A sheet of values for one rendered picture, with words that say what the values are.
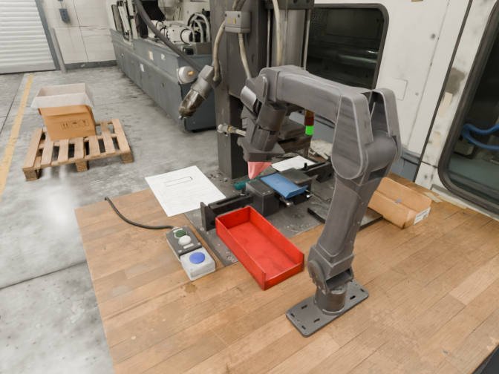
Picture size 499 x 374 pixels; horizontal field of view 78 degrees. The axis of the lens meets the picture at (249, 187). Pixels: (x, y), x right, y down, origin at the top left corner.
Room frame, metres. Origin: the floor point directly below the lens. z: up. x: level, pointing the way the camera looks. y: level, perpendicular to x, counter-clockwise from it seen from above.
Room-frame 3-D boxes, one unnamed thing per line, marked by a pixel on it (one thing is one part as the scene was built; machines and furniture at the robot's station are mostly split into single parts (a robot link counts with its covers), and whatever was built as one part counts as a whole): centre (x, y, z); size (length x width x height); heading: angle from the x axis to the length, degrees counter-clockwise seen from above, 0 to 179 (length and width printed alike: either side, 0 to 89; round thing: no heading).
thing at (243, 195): (0.79, 0.05, 0.95); 0.15 x 0.03 x 0.10; 122
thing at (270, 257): (0.64, -0.02, 0.93); 0.25 x 0.12 x 0.06; 32
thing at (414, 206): (0.87, -0.45, 0.93); 0.25 x 0.13 x 0.08; 32
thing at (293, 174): (0.88, -0.10, 0.98); 0.20 x 0.10 x 0.01; 122
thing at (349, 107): (0.55, -0.12, 1.31); 0.30 x 0.09 x 0.12; 31
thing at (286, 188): (0.84, -0.11, 1.00); 0.15 x 0.07 x 0.03; 32
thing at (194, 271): (0.58, 0.13, 0.90); 0.07 x 0.07 x 0.06; 32
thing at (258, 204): (0.88, -0.10, 0.94); 0.20 x 0.10 x 0.07; 122
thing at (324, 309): (0.46, -0.18, 0.94); 0.20 x 0.07 x 0.08; 122
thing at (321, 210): (0.80, -0.30, 0.91); 0.17 x 0.16 x 0.02; 122
